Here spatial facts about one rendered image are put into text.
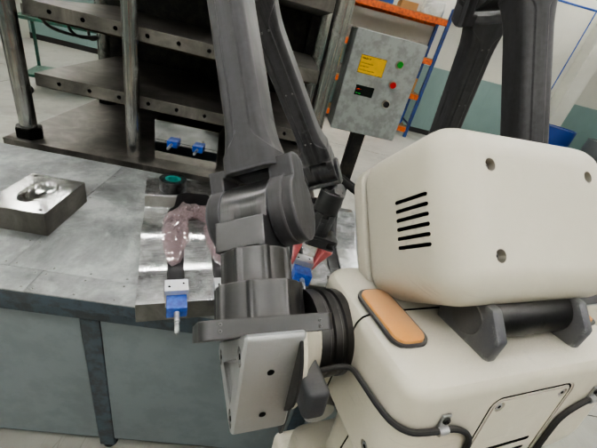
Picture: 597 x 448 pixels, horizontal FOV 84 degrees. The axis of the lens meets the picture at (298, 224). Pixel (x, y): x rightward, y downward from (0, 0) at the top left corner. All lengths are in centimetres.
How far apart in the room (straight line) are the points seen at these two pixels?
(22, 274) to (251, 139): 75
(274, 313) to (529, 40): 51
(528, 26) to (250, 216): 47
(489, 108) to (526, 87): 779
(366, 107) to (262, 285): 133
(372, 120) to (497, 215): 132
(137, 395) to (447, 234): 113
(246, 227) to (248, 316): 9
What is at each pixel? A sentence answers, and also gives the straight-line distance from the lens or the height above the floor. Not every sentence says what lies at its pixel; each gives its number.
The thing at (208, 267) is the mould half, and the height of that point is 86.
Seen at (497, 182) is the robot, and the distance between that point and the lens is 31.
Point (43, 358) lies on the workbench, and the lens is 124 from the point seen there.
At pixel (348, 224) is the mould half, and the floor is 92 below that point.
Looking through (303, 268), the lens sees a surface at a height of 94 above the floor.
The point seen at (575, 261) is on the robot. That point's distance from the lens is 37.
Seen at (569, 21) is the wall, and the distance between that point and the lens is 875.
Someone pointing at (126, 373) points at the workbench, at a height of 46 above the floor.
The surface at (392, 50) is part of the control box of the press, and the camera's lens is 155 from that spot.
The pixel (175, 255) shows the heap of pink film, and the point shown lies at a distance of 89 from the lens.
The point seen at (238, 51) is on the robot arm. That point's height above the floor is 139.
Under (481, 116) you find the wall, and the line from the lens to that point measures 837.
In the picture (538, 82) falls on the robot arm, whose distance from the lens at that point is 61.
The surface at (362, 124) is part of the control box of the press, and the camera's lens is 158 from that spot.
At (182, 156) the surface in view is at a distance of 159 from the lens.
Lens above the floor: 143
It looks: 30 degrees down
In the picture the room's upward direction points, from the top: 15 degrees clockwise
